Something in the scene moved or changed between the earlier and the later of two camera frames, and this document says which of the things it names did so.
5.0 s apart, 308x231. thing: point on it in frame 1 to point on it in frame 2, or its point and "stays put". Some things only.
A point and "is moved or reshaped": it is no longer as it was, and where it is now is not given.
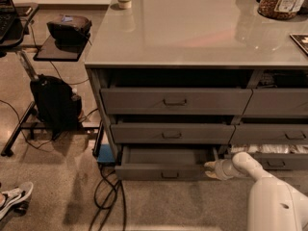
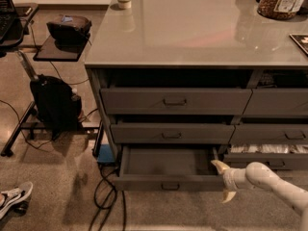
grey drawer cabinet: (191, 74) stays put
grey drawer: (277, 102) stays put
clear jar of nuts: (283, 2) stays put
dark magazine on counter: (301, 38) stays put
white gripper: (218, 169) to (229, 179)
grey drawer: (164, 163) is moved or reshaped
